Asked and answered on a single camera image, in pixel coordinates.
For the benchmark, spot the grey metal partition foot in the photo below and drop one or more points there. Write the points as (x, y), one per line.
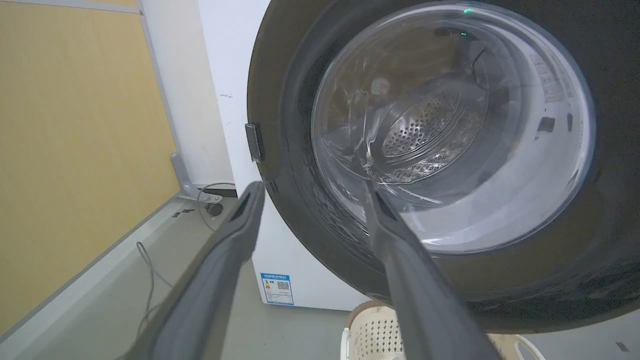
(186, 180)

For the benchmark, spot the white washing machine body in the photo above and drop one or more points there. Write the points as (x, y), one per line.
(295, 265)

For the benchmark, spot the yellow partition panel grey frame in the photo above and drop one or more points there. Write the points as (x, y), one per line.
(75, 150)

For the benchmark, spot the round black washing machine door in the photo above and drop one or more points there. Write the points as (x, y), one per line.
(575, 280)

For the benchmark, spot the black door latch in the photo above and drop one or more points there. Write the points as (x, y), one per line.
(254, 142)

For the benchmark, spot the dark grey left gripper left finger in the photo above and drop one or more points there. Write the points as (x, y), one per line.
(210, 280)

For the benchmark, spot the blue energy label sticker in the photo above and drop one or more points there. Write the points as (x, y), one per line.
(277, 289)

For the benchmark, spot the white perforated laundry basket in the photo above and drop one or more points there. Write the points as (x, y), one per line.
(372, 335)

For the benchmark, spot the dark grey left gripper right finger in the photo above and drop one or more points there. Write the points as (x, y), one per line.
(425, 300)

